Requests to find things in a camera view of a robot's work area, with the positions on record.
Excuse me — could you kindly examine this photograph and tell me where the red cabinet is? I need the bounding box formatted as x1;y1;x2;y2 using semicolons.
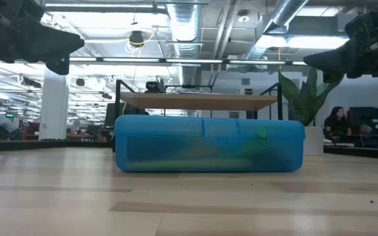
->
18;121;41;141

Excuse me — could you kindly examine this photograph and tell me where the blue translucent plastic pencil case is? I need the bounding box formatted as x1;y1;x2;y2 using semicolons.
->
114;114;306;174

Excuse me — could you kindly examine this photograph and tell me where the black ceiling device yellow cable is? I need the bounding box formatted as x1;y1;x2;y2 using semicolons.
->
128;29;146;48

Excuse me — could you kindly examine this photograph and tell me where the green leafy plant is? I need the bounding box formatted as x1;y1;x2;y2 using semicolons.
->
278;67;345;127

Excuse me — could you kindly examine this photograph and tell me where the white ceiling light panel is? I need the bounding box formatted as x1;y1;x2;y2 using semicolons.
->
254;34;350;50

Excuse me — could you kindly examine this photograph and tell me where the white planter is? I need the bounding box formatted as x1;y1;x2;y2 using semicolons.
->
303;126;324;155

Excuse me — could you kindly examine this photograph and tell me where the white column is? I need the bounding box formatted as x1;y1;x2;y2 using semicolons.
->
38;67;71;141

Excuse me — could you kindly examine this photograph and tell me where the black monitor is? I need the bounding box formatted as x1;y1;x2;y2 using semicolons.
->
104;102;150;129

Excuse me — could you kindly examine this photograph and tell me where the black camera device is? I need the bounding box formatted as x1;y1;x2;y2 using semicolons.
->
144;81;167;94

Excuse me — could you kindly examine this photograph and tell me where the lime green paper pad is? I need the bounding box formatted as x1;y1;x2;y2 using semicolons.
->
234;127;275;161

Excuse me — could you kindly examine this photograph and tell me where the wooden table with black frame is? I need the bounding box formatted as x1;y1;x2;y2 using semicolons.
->
114;79;284;121

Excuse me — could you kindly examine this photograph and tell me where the slanted silver ventilation duct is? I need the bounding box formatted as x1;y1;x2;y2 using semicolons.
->
244;0;310;62

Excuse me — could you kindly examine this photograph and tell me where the overhead light bar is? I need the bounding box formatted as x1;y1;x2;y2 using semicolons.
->
0;54;310;68

